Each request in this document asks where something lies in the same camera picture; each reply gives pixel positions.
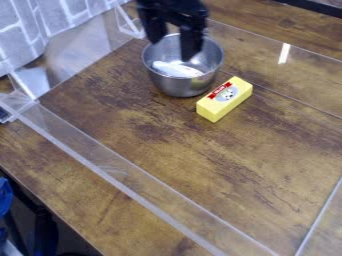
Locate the black table leg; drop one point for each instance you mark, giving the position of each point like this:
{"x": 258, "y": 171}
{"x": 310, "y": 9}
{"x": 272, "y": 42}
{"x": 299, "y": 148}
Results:
{"x": 45, "y": 234}

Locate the clear acrylic enclosure panel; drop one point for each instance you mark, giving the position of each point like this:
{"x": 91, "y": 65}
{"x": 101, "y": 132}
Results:
{"x": 151, "y": 181}

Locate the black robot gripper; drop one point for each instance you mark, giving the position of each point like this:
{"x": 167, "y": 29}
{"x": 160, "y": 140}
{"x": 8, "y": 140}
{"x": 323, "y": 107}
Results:
{"x": 158, "y": 12}

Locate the clear acrylic corner bracket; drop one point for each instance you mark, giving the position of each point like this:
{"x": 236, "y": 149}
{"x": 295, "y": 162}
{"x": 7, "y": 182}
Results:
{"x": 128, "y": 25}

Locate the silver fish in bowl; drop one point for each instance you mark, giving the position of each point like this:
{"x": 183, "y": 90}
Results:
{"x": 175, "y": 70}

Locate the stainless steel bowl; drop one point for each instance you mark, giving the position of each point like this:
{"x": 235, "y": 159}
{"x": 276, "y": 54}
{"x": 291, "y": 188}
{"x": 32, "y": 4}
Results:
{"x": 207, "y": 61}

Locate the blue object under table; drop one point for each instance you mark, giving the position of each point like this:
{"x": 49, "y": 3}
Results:
{"x": 5, "y": 201}

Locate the grey brick pattern cloth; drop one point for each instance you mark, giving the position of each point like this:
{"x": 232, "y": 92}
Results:
{"x": 31, "y": 21}

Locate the yellow butter block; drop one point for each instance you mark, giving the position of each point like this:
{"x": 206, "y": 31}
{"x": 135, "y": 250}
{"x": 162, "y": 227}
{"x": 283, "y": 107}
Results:
{"x": 223, "y": 99}

